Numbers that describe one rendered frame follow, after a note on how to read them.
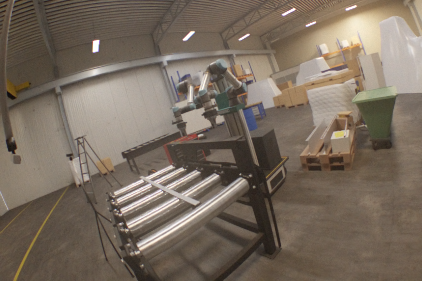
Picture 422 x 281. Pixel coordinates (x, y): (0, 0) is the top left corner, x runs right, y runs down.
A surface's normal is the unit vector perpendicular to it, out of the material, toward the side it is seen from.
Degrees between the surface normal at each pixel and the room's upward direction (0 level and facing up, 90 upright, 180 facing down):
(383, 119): 101
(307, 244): 0
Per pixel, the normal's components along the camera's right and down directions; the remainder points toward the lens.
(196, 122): 0.23, 0.01
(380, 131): -0.74, 0.49
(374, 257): -0.32, -0.94
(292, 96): -0.68, 0.29
